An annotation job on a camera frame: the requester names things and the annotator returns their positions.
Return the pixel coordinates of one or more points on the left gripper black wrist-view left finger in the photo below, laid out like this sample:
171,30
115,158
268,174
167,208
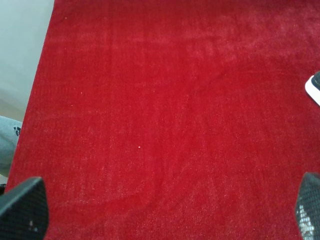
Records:
24,211

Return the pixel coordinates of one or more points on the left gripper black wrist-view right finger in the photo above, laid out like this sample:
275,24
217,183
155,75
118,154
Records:
307,208

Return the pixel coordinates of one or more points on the grey trouser leg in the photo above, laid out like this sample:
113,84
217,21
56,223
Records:
9,135

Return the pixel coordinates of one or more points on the white eraser with black felt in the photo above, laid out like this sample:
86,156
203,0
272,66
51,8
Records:
312,87

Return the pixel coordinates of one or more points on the red velvet table cloth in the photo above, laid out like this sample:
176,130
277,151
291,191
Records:
173,119

